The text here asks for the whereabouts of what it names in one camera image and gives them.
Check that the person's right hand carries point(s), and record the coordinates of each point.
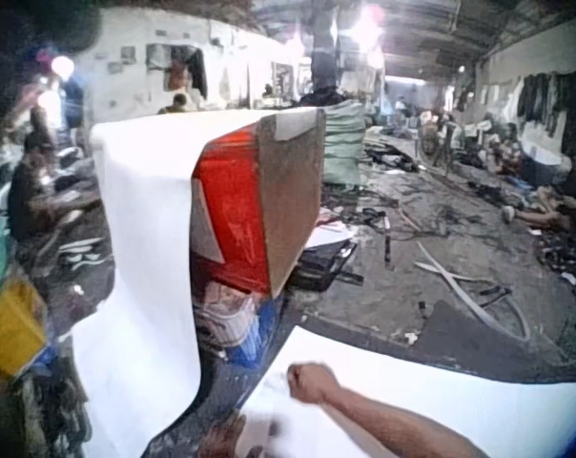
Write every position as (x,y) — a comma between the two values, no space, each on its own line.
(312,381)

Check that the person's left hand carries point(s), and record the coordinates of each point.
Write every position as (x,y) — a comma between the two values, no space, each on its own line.
(223,439)

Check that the person's left fingers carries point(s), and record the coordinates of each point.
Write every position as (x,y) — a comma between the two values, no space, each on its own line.
(257,434)

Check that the person's right fingers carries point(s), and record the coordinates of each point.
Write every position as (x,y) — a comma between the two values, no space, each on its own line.
(298,380)

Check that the blue and white bag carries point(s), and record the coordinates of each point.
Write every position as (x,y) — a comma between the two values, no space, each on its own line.
(235,319)

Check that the black bag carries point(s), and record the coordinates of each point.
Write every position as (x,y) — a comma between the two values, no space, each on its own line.
(328,264)

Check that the large flat white sheet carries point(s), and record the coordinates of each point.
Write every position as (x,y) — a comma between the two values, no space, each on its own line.
(459,401)

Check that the curved white strips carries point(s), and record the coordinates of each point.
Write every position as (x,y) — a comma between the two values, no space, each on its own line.
(459,291)

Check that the dark floor mat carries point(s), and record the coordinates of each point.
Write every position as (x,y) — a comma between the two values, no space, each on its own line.
(479,334)

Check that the cardboard box with red tape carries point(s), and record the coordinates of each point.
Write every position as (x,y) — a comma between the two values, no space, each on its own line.
(269,191)

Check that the long draped white sheet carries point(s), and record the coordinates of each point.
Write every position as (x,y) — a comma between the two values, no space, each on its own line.
(145,214)

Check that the green woven sack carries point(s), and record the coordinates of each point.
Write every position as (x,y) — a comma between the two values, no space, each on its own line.
(345,143)

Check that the yellow box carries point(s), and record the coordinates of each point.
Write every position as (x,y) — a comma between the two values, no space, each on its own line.
(11,329)

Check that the dark pillar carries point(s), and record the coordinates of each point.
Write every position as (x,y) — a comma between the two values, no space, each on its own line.
(325,52)

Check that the row of hanging dark clothes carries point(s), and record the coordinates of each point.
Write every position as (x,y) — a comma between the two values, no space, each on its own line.
(555,100)

